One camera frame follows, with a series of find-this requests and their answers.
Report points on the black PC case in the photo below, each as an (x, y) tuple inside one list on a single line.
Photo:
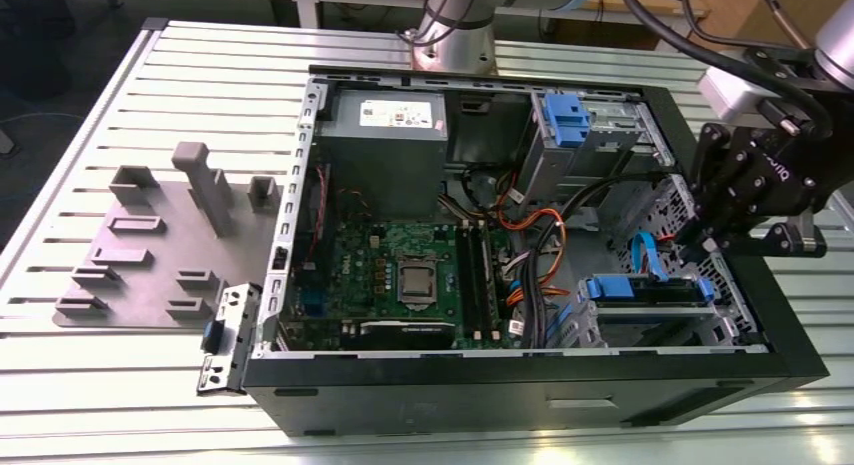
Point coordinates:
[(467, 400)]

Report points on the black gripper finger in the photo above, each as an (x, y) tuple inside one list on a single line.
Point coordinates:
[(710, 175), (780, 240)]

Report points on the metal optical drive cage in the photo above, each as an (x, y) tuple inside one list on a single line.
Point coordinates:
[(580, 165)]

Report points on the CPU socket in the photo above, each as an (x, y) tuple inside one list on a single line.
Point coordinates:
[(400, 297)]

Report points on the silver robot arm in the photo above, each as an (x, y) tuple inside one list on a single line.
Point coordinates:
[(460, 50)]

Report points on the grey parts rack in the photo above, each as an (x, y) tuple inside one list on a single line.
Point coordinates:
[(153, 245)]

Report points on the metal disk bay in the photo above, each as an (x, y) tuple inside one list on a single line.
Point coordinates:
[(640, 312)]

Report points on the hard disk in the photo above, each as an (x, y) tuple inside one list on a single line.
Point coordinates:
[(614, 287)]

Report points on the black graphics card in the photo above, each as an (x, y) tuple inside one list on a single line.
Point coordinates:
[(400, 332)]

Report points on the grey power supply unit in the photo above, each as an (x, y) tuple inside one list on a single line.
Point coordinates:
[(380, 175)]

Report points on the wooden desk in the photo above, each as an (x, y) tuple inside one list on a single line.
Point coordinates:
[(667, 2)]

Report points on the green motherboard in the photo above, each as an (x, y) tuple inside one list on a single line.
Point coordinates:
[(353, 285)]

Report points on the metal card retainer bracket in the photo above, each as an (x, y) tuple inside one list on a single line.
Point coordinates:
[(236, 297)]

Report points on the silver CPU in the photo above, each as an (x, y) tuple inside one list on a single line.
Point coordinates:
[(417, 281)]

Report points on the white frame table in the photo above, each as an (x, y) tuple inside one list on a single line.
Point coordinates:
[(307, 12)]

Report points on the blue plastic drive latch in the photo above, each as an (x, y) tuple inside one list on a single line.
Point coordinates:
[(566, 117)]

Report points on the black RAM slot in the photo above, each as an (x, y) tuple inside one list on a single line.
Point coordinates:
[(471, 280), (489, 285)]

